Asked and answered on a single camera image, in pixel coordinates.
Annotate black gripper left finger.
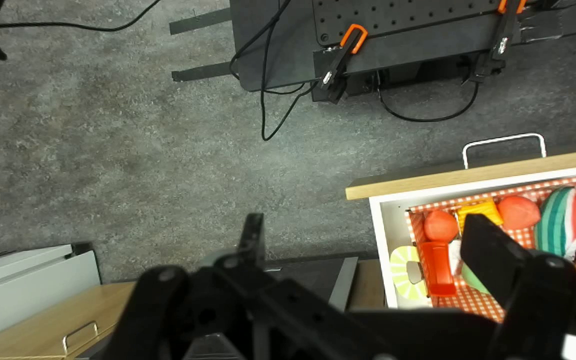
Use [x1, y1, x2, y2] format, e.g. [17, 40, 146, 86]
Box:
[103, 213, 343, 360]

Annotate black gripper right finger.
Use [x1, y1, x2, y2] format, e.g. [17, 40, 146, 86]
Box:
[461, 213, 576, 360]

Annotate wooden drawer with metal handle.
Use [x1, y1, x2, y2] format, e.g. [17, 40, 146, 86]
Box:
[343, 131, 576, 360]

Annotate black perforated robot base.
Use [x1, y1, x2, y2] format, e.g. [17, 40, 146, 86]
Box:
[228, 0, 576, 104]

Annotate green toy pear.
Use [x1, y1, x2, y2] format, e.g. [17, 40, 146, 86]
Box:
[458, 263, 494, 296]

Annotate white toy piece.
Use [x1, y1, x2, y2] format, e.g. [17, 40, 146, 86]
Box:
[448, 238, 465, 277]

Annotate yellow toy corn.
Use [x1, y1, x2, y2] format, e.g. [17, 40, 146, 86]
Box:
[455, 197, 506, 233]

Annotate pink-red round toy fruit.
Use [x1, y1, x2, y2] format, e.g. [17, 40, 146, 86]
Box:
[495, 193, 542, 231]

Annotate small red toy tomato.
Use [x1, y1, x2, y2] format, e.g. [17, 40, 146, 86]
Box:
[421, 208, 459, 245]

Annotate toy watermelon slice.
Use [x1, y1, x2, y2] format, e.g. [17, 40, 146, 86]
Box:
[533, 187, 576, 260]

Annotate yellow-green toy fruit slice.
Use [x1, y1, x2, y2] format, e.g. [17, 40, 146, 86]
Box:
[389, 245, 432, 303]

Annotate wooden base cabinet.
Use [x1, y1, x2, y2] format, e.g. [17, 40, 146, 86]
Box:
[348, 259, 391, 313]

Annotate grey metal base leg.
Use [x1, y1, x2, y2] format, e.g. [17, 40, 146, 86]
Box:
[170, 61, 240, 84]
[168, 7, 233, 37]

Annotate white appliance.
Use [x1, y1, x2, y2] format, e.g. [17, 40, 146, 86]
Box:
[0, 242, 103, 349]

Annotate black floor cable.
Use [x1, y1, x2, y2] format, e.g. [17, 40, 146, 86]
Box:
[373, 68, 484, 127]
[230, 0, 317, 144]
[0, 0, 163, 34]

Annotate orange-handled black clamp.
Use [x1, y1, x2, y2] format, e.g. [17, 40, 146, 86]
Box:
[310, 23, 372, 106]
[464, 0, 530, 86]

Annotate wooden drawers with metal handles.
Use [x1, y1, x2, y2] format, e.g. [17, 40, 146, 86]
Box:
[0, 279, 139, 360]

